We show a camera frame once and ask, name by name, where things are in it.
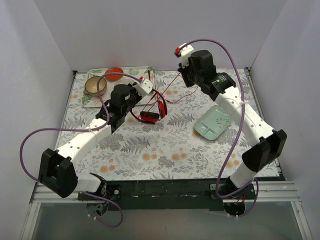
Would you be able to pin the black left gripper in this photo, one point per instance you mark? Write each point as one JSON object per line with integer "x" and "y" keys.
{"x": 136, "y": 92}

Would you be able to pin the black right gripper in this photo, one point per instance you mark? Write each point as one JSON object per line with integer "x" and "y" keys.
{"x": 186, "y": 75}

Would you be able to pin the red black headphones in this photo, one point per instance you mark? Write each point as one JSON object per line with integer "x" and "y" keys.
{"x": 156, "y": 112}

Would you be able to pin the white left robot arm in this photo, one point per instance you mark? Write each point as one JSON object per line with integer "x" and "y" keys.
{"x": 57, "y": 167}

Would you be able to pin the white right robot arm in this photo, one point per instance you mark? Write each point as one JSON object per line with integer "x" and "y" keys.
{"x": 266, "y": 143}

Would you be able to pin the clear glass dish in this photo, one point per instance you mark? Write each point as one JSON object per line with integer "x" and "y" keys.
{"x": 126, "y": 82}

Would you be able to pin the orange red bowl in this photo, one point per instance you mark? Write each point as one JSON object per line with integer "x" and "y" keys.
{"x": 114, "y": 74}

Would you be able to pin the floral white serving tray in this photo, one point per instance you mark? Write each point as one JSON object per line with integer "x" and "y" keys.
{"x": 136, "y": 71}

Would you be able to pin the beige brown bowl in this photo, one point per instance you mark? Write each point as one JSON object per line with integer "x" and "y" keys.
{"x": 92, "y": 84}

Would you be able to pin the light green divided plate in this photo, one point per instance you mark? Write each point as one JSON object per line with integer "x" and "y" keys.
{"x": 213, "y": 123}

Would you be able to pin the floral tablecloth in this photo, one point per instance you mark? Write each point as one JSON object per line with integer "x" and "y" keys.
{"x": 169, "y": 149}

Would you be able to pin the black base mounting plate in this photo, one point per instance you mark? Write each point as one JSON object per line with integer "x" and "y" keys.
{"x": 164, "y": 194}

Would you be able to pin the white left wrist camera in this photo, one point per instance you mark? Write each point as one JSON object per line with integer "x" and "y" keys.
{"x": 145, "y": 87}

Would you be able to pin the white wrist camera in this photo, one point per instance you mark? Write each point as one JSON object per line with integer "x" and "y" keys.
{"x": 184, "y": 53}
{"x": 145, "y": 87}

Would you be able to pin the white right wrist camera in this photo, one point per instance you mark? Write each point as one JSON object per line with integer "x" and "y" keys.
{"x": 184, "y": 53}

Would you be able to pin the aluminium frame rail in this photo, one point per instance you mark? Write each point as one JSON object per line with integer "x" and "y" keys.
{"x": 264, "y": 191}

